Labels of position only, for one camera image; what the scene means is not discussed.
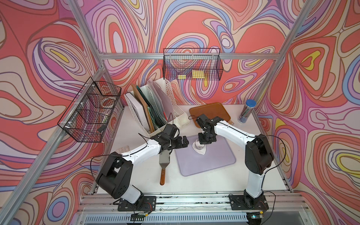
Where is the white dough piece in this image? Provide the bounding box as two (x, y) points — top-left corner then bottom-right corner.
(192, 143), (206, 155)

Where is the purple cutting board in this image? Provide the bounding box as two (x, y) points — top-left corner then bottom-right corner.
(175, 135), (236, 176)

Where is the small glass bowl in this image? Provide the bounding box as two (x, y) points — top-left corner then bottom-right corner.
(194, 140), (204, 150)

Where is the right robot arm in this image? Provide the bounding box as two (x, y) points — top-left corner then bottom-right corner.
(196, 114), (274, 199)

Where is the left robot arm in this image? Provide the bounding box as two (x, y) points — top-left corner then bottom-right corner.
(95, 124), (189, 204)

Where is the dark green cutting board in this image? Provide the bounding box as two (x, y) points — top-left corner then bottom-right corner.
(136, 85), (166, 128)

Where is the brown wooden tray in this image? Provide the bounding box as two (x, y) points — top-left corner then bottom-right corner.
(189, 102), (231, 128)

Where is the white board rack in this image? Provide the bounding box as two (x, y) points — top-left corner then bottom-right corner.
(124, 79), (189, 137)

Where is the brown wooden board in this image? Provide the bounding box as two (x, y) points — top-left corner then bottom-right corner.
(131, 84), (155, 133)

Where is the white thick cutting board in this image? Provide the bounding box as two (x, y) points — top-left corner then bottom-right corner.
(125, 93), (149, 131)

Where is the white calculator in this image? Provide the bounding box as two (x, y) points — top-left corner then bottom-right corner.
(115, 146), (130, 154)

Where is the blue lid clear canister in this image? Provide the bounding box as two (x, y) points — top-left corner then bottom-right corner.
(238, 99), (257, 123)

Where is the metal scraper wooden handle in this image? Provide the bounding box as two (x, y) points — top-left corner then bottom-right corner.
(159, 150), (170, 186)

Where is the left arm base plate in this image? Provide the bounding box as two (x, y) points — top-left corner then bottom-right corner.
(113, 196), (157, 212)

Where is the black wire basket back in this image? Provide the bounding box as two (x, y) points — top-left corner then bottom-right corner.
(163, 47), (224, 81)

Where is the black wire basket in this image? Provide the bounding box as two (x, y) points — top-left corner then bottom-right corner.
(163, 47), (224, 81)
(57, 77), (122, 143)

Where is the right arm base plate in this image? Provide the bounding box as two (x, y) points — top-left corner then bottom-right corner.
(228, 194), (269, 212)

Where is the black wire basket left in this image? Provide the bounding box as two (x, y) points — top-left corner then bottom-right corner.
(57, 77), (122, 143)

